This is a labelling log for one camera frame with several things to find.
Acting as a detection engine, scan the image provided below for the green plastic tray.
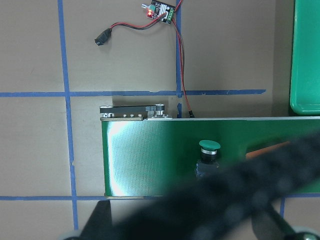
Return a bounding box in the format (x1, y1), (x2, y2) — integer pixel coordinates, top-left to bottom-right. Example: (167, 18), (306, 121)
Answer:
(290, 0), (320, 116)

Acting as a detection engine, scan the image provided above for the green push button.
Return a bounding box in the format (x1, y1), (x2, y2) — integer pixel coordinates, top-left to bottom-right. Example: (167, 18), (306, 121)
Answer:
(195, 139), (221, 178)

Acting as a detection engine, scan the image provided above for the motor controller circuit board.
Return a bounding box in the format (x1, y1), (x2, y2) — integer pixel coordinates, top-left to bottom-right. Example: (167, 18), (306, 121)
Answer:
(141, 0), (176, 25)

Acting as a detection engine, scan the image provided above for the black corrugated cable conduit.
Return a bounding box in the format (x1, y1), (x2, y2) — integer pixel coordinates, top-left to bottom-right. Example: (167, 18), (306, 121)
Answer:
(99, 128), (320, 240)

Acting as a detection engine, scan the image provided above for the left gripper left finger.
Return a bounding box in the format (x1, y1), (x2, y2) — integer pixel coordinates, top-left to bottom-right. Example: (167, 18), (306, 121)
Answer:
(78, 200), (112, 240)

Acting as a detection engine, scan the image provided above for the green conveyor belt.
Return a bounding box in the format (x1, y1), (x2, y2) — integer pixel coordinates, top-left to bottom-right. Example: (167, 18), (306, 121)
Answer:
(99, 104), (320, 199)

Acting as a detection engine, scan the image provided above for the plain orange cylinder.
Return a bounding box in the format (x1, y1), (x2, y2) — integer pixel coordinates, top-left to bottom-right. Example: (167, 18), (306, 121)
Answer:
(245, 141), (290, 160)

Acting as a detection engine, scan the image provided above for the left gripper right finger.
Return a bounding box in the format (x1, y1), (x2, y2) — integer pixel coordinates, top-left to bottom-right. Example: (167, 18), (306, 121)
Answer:
(252, 203), (299, 240)

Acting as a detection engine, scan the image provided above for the red black power cable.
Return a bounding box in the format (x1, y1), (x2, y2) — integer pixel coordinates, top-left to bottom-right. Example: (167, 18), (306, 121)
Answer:
(94, 0), (196, 119)

